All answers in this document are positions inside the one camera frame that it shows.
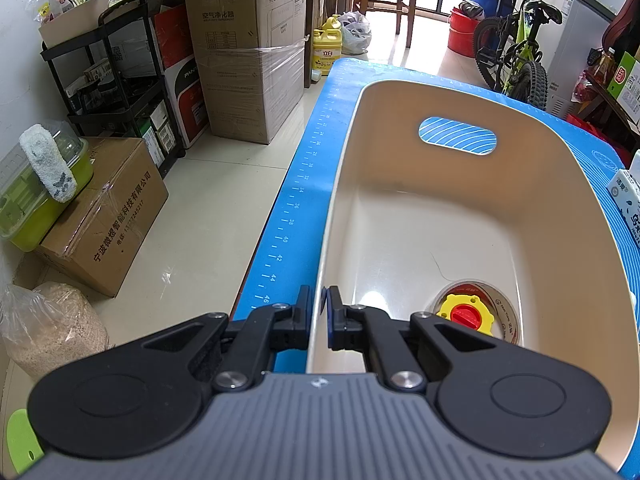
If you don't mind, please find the beige plastic storage basket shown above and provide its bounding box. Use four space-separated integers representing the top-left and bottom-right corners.
305 79 640 474

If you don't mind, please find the bag of grain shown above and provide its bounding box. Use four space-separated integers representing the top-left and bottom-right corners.
1 282 110 382

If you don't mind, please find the brown cardboard box on floor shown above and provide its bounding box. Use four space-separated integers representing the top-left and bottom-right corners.
36 138 168 297

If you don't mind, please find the green plastic container clear lid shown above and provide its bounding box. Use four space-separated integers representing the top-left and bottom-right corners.
1 120 93 252

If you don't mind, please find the blue silicone table mat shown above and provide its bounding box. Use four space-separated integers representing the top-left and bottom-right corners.
233 56 640 480

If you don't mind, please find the tissue box with pattern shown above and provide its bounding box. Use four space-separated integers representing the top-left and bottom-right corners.
608 151 640 247

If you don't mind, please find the white rolled towel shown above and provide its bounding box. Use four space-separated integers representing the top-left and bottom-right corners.
18 124 77 203

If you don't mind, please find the black metal shelf rack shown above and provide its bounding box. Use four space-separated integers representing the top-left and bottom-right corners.
41 0 186 176

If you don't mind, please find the large wrapped cardboard box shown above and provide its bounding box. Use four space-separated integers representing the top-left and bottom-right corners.
195 40 305 145

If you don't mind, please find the white chest freezer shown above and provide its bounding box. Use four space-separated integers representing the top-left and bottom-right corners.
538 0 614 119

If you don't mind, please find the green black bicycle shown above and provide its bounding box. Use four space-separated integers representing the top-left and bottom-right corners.
473 0 563 110

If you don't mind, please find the red white appliance box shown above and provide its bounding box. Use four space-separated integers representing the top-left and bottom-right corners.
153 4 209 148

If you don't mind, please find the red bucket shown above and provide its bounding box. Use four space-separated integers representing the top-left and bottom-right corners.
448 8 480 58

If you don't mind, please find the open cardboard box on shelf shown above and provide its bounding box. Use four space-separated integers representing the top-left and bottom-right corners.
39 0 122 48

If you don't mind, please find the white plastic bag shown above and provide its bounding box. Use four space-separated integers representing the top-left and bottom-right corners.
338 11 372 55

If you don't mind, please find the yellow detergent jug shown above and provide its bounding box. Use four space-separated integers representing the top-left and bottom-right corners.
312 14 343 76

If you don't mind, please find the upper cardboard box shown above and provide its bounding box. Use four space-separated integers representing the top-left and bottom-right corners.
186 0 306 50

